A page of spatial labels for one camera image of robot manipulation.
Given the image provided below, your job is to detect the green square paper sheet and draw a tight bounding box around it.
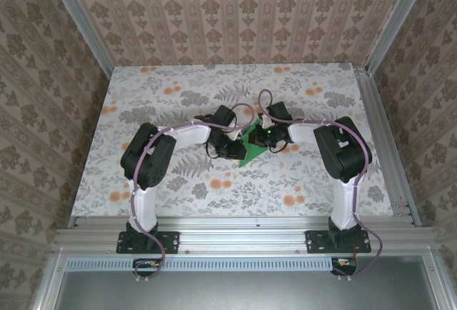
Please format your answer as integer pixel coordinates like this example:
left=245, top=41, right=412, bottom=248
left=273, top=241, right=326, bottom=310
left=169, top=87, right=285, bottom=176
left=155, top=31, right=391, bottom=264
left=238, top=119, right=269, bottom=168

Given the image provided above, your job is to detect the grey metal panel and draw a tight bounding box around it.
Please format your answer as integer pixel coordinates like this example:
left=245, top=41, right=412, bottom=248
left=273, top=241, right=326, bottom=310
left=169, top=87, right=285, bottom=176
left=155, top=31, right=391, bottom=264
left=56, top=256, right=436, bottom=310

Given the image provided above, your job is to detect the black controller board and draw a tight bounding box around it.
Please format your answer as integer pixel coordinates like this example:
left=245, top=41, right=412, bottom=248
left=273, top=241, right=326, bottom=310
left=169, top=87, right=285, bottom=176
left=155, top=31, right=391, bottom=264
left=132, top=258, right=162, bottom=278
left=330, top=256, right=358, bottom=277

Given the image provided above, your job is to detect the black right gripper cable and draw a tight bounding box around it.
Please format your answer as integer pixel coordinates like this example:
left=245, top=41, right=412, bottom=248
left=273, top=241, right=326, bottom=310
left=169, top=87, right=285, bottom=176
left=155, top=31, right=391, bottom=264
left=270, top=140, right=293, bottom=154

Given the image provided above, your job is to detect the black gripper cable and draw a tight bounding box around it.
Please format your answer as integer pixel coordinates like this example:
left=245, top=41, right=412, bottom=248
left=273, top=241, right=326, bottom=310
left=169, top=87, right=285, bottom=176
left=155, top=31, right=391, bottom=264
left=270, top=140, right=293, bottom=154
left=204, top=143, right=225, bottom=160

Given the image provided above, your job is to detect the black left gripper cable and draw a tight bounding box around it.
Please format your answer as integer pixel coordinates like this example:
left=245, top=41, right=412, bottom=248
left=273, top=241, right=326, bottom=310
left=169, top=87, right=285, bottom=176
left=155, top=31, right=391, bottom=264
left=204, top=143, right=225, bottom=160

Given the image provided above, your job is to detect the aluminium front rail beam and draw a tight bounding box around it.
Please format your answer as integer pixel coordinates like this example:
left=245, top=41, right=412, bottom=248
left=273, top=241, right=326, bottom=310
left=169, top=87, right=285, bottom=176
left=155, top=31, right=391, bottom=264
left=51, top=216, right=438, bottom=258

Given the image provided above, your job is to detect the aluminium side rail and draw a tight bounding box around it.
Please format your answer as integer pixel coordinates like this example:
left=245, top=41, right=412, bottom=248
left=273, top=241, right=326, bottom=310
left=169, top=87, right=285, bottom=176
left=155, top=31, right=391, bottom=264
left=353, top=66, right=423, bottom=228

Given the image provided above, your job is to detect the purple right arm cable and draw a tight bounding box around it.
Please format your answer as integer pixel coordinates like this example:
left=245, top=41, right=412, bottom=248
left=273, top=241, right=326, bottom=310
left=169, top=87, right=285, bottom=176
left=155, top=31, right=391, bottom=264
left=258, top=89, right=385, bottom=282

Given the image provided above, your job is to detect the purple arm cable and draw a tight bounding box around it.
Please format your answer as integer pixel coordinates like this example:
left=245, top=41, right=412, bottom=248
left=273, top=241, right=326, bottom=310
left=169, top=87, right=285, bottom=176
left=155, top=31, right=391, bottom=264
left=258, top=89, right=385, bottom=282
left=129, top=103, right=255, bottom=284

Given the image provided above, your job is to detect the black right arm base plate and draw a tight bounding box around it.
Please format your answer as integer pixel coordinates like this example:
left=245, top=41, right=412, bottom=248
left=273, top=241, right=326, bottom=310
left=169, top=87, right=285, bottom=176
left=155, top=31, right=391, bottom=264
left=306, top=230, right=372, bottom=255

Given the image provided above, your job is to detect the grey slotted cable duct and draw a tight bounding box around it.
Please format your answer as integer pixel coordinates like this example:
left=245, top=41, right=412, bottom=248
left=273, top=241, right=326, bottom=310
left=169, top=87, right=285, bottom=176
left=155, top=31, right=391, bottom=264
left=65, top=256, right=333, bottom=270

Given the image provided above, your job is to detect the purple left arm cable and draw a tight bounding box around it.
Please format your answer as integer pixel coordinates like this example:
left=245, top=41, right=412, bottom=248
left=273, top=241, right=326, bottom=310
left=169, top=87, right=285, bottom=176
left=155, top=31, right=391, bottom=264
left=129, top=103, right=255, bottom=284

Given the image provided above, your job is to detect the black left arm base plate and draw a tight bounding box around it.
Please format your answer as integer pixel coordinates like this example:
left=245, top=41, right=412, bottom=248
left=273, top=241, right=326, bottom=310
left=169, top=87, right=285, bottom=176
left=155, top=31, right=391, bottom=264
left=116, top=230, right=181, bottom=255

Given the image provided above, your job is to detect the aluminium corner post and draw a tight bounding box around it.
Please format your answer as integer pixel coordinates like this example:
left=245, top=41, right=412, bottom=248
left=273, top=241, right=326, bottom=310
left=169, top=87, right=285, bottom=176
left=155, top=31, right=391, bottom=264
left=44, top=0, right=116, bottom=79
left=364, top=0, right=436, bottom=75

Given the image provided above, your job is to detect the aluminium frame bar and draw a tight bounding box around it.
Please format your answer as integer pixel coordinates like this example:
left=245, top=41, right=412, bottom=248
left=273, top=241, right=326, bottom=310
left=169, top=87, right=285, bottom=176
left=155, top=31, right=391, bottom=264
left=421, top=254, right=453, bottom=310
left=31, top=252, right=69, bottom=310

